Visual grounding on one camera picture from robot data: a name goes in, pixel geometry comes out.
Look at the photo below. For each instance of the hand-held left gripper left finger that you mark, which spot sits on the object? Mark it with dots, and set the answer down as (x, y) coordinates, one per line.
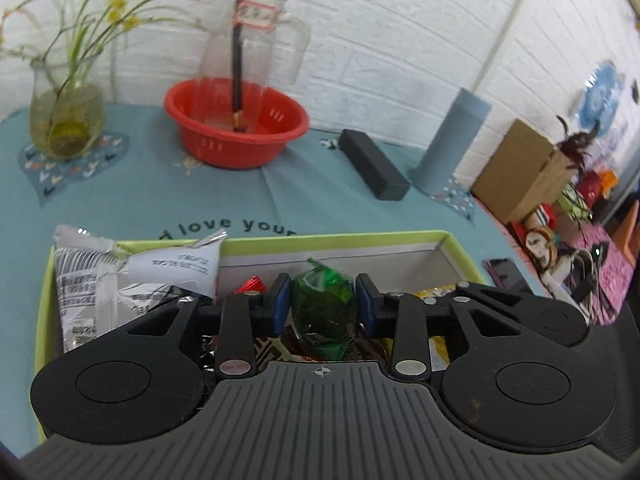
(281, 305)

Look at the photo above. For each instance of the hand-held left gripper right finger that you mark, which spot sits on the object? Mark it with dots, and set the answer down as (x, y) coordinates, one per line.
(363, 302)

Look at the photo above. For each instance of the green snack packet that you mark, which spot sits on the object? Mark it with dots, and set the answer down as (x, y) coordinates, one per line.
(325, 305)

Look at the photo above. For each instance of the green cardboard box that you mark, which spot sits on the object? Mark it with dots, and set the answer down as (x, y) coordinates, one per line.
(350, 262)

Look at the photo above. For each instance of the red foil snack wrapper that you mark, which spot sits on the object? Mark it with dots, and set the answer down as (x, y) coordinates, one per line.
(247, 285)

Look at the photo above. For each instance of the yellow snack packet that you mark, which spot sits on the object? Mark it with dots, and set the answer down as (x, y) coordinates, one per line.
(437, 347)

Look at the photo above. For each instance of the white printed snack packet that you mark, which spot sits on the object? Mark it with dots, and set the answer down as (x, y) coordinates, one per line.
(170, 270)

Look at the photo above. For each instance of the teal tablecloth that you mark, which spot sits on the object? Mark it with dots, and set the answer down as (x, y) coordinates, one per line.
(200, 200)

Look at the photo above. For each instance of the black rectangular box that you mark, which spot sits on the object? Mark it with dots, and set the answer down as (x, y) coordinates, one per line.
(375, 165)

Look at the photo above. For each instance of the black phone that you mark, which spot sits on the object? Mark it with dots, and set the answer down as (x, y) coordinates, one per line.
(507, 272)

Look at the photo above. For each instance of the red plastic basin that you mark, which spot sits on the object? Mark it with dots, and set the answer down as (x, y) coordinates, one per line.
(225, 145)

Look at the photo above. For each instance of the blue-grey tumbler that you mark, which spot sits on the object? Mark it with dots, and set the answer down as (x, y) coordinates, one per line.
(450, 145)

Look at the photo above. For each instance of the doll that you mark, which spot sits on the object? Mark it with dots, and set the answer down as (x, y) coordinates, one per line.
(540, 240)

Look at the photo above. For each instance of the silver printed snack packet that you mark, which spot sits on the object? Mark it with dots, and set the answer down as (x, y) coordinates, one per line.
(80, 280)

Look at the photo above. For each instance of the brown cardboard box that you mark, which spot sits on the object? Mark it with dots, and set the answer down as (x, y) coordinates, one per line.
(520, 170)

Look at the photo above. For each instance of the clear plastic pitcher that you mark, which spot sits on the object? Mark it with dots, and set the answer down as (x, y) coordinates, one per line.
(250, 75)

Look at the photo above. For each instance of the black straw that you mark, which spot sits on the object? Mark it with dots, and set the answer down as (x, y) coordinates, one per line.
(237, 60)

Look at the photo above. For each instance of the purple cloth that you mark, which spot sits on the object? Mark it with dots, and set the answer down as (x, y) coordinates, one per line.
(612, 265)

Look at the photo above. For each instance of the glass vase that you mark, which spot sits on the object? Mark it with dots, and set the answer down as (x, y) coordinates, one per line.
(67, 120)

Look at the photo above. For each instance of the yellow flowered plant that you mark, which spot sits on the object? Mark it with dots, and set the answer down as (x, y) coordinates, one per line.
(95, 10)

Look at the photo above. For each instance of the white wall pipe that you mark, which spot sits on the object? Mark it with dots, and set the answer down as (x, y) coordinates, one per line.
(505, 25)

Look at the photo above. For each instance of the blue round wall decoration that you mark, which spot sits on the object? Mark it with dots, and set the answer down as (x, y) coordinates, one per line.
(602, 92)

